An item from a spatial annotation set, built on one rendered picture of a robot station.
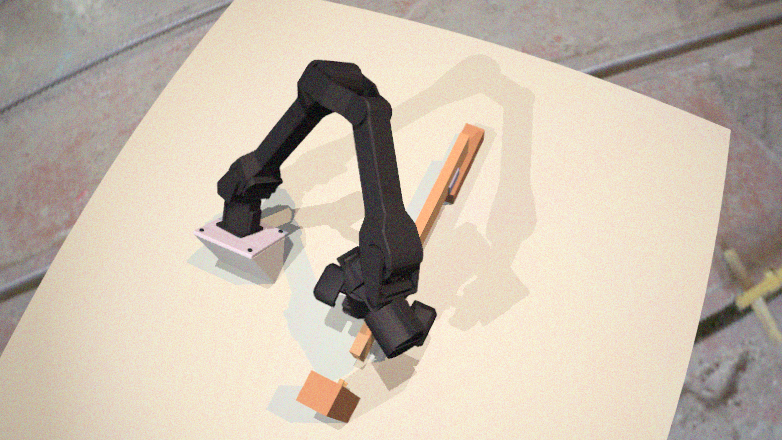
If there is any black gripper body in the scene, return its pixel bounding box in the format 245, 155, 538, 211
313, 263, 437, 347

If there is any long wooden rail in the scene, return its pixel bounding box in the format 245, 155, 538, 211
349, 133, 469, 362

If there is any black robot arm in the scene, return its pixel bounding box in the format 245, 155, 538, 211
216, 60, 425, 359

